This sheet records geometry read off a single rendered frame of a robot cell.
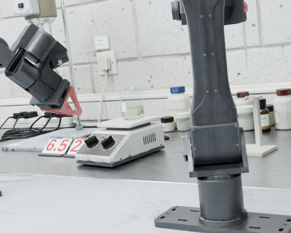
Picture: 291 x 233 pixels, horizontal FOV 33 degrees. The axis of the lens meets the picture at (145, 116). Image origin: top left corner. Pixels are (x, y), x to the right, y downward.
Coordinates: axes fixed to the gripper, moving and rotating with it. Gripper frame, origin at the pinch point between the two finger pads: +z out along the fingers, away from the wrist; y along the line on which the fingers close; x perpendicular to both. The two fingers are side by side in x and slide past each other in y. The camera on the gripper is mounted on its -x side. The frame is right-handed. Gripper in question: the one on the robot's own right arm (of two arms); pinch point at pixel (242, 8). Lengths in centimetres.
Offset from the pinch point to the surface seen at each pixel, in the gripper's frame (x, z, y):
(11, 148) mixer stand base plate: 32, -14, 75
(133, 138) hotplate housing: 27.2, -13.9, 24.1
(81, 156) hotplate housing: 30, -22, 35
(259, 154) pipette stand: 32.0, -4.3, -3.6
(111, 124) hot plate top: 23.9, -14.3, 30.6
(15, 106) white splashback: 25, 22, 122
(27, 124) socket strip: 31, 17, 109
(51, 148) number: 31, -14, 55
